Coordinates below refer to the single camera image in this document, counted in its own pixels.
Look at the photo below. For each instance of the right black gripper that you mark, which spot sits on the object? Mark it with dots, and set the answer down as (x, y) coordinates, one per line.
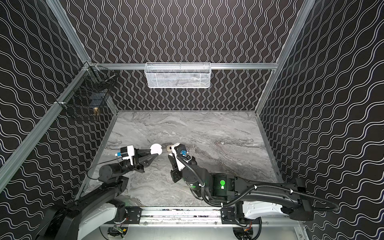
(175, 167)

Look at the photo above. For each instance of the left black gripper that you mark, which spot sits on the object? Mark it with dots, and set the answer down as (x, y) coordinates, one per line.
(137, 160)

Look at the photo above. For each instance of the white round charging case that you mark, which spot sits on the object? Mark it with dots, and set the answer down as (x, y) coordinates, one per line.
(156, 149)

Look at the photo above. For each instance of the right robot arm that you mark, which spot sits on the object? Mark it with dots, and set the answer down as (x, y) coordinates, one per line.
(251, 199)

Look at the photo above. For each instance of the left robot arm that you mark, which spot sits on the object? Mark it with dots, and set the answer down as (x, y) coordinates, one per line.
(77, 219)

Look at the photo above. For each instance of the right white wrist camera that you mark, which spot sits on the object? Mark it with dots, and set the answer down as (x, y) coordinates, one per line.
(180, 152)

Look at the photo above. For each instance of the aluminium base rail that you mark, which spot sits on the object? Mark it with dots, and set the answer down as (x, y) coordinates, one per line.
(160, 217)

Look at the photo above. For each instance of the black wire basket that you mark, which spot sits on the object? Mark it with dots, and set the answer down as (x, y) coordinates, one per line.
(93, 90)

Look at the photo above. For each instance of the white wire mesh basket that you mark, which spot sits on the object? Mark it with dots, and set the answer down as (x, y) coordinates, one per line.
(178, 75)

